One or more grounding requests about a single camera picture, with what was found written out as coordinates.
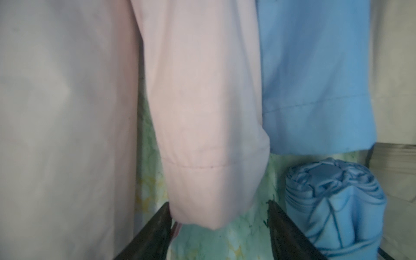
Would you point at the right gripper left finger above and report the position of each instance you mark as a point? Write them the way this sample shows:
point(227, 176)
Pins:
point(153, 241)

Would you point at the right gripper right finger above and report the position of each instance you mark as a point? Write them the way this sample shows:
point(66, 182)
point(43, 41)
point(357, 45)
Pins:
point(287, 241)

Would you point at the blue umbrella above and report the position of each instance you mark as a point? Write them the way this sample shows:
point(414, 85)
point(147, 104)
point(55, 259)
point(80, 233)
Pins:
point(339, 206)

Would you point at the blue umbrella sleeve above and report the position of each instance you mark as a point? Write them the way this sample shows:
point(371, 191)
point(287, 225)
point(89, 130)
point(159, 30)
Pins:
point(315, 76)

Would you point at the pink umbrella sleeve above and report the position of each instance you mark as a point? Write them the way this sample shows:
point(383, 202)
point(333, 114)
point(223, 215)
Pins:
point(203, 82)
point(69, 97)

